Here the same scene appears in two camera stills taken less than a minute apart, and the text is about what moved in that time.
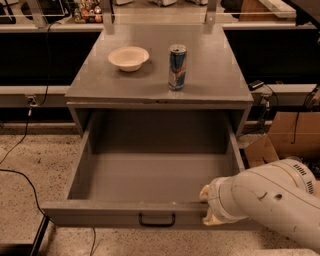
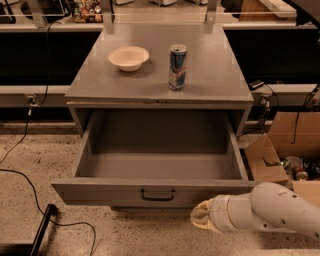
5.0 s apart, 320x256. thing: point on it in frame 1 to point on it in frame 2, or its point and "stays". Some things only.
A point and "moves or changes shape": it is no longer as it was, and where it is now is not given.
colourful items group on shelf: x=88 y=11 stays
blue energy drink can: x=177 y=67 stays
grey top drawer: x=147 y=169 moves or changes shape
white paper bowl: x=129 y=58 stays
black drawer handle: x=140 y=220 to x=157 y=198
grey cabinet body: x=214 y=79 stays
